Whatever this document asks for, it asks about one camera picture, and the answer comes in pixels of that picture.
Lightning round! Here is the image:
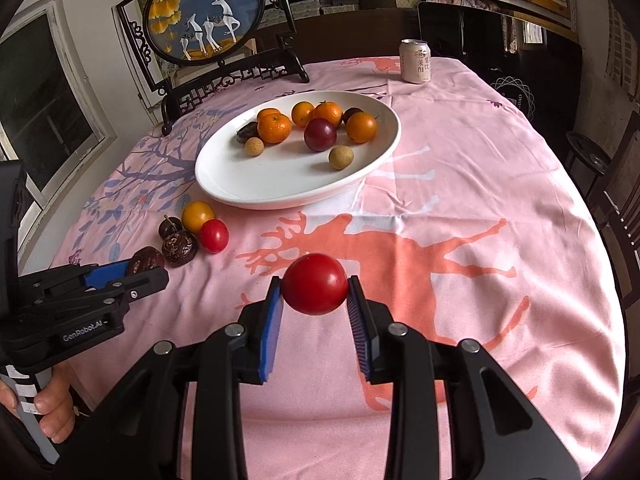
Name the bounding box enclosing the dark round stool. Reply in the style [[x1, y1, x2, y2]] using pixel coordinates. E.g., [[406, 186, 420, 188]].
[[565, 131, 612, 196]]

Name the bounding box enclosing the white oval plate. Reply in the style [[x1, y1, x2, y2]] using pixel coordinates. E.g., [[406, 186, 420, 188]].
[[194, 91, 402, 210]]

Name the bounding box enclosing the pink drink can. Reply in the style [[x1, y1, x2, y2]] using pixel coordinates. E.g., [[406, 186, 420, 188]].
[[398, 38, 432, 84]]

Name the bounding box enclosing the pink printed tablecloth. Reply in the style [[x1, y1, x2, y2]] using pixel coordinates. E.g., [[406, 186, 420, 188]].
[[20, 55, 628, 480]]

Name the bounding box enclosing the black glossy cabinet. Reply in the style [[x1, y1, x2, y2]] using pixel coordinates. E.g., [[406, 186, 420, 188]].
[[417, 1, 583, 126]]

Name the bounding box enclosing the orange mandarin with stem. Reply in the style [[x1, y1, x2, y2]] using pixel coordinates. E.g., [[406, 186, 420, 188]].
[[257, 113, 292, 144]]

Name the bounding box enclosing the smooth oval orange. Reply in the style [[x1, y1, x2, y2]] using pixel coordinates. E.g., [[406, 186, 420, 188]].
[[291, 101, 316, 127]]

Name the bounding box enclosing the yellow round plum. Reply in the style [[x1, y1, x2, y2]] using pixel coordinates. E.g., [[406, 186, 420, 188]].
[[181, 201, 216, 233]]

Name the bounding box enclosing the white framed window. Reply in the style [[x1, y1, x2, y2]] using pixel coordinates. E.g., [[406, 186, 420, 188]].
[[0, 0, 118, 206]]

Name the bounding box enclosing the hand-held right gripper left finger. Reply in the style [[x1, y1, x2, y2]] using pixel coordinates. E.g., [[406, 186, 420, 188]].
[[92, 276, 286, 480]]

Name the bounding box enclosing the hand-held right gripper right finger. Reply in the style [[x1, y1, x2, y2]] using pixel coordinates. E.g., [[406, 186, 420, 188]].
[[347, 275, 563, 480]]

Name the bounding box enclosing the red cherry tomato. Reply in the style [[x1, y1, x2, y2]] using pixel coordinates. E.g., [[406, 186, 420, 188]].
[[200, 219, 230, 254], [282, 253, 349, 316]]

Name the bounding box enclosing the dark wooden chair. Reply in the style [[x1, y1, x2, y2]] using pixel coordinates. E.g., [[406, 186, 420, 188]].
[[587, 110, 640, 281]]

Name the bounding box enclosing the round deer screen black stand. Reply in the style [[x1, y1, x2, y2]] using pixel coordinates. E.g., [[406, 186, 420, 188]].
[[116, 0, 311, 137]]

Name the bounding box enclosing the dark red plum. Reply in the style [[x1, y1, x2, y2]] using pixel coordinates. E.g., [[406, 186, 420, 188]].
[[304, 117, 338, 152]]

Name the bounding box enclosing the person's left hand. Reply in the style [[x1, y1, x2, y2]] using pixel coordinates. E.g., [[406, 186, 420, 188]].
[[0, 362, 77, 444]]

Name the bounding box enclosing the smooth round orange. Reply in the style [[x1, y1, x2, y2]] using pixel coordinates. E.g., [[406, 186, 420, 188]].
[[345, 112, 379, 144]]

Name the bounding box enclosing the bamboo blind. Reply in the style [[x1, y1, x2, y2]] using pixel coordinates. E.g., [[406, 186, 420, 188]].
[[602, 0, 640, 106]]

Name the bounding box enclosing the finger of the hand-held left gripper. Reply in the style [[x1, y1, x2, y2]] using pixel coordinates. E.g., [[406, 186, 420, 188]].
[[20, 259, 134, 294], [37, 266, 170, 314]]

